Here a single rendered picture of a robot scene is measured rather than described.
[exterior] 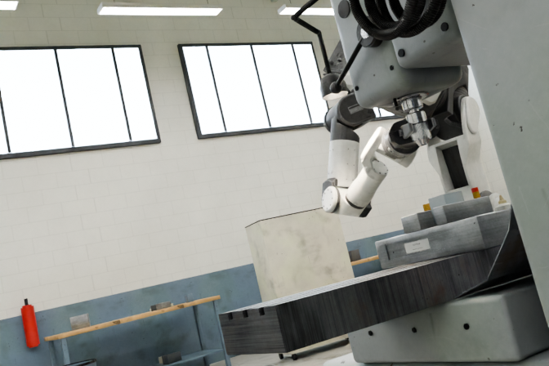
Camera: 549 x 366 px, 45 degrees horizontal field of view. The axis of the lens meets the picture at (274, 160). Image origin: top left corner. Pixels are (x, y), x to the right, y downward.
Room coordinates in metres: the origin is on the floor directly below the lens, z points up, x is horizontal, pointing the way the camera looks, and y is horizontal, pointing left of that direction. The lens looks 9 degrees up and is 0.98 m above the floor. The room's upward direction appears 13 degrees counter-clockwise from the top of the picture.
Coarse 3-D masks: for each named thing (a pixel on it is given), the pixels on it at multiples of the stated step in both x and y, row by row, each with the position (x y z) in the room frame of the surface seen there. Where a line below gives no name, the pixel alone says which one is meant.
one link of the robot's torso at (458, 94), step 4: (456, 92) 2.19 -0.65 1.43; (460, 92) 2.20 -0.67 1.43; (464, 92) 2.21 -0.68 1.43; (456, 96) 2.18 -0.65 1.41; (460, 96) 2.16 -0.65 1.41; (464, 96) 2.18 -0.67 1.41; (456, 100) 2.16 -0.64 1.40; (460, 100) 2.16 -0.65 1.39; (456, 104) 2.15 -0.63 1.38; (460, 104) 2.15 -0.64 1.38; (456, 108) 2.15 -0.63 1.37; (460, 108) 2.14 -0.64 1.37; (456, 112) 2.15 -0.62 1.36; (460, 112) 2.14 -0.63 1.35; (452, 116) 2.16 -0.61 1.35; (456, 116) 2.16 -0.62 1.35; (460, 116) 2.15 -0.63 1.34; (452, 120) 2.16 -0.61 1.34; (456, 120) 2.16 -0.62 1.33; (460, 120) 2.16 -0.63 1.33
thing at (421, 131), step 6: (408, 120) 1.51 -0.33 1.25; (414, 120) 1.51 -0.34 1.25; (420, 120) 1.50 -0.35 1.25; (426, 120) 1.51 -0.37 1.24; (414, 126) 1.51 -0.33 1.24; (420, 126) 1.50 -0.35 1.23; (426, 126) 1.51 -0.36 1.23; (414, 132) 1.51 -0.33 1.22; (420, 132) 1.50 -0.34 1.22; (426, 132) 1.51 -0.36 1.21; (414, 138) 1.51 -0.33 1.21; (420, 138) 1.50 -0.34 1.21
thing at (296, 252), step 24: (288, 216) 7.66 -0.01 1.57; (312, 216) 7.78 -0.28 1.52; (336, 216) 7.89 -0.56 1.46; (264, 240) 7.53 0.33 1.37; (288, 240) 7.64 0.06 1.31; (312, 240) 7.75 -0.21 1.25; (336, 240) 7.86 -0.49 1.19; (264, 264) 7.69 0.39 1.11; (288, 264) 7.61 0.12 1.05; (312, 264) 7.72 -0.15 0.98; (336, 264) 7.83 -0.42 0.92; (264, 288) 7.86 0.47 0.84; (288, 288) 7.58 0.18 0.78; (312, 288) 7.69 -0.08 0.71
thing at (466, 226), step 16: (448, 208) 1.45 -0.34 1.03; (464, 208) 1.48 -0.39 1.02; (480, 208) 1.51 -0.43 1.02; (448, 224) 1.45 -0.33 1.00; (464, 224) 1.41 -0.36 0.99; (480, 224) 1.38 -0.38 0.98; (496, 224) 1.40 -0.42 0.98; (384, 240) 1.64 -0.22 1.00; (400, 240) 1.59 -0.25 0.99; (416, 240) 1.55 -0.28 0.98; (432, 240) 1.50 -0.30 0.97; (448, 240) 1.46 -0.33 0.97; (464, 240) 1.42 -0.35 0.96; (480, 240) 1.38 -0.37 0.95; (496, 240) 1.40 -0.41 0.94; (384, 256) 1.65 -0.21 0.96; (400, 256) 1.61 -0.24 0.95; (416, 256) 1.56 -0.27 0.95; (432, 256) 1.51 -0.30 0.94; (448, 256) 1.47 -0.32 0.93
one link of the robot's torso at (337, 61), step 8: (336, 48) 2.10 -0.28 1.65; (336, 56) 2.08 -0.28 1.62; (344, 56) 2.05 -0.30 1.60; (336, 64) 2.06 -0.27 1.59; (344, 64) 2.03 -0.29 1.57; (336, 72) 2.05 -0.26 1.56; (352, 88) 2.02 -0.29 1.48; (432, 96) 2.02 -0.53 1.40; (440, 96) 2.06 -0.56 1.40; (424, 104) 2.03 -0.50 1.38; (432, 104) 2.05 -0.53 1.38; (440, 104) 2.11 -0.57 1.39; (392, 112) 2.14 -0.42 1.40; (400, 112) 2.07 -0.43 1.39; (408, 112) 2.04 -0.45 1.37; (432, 112) 2.07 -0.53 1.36
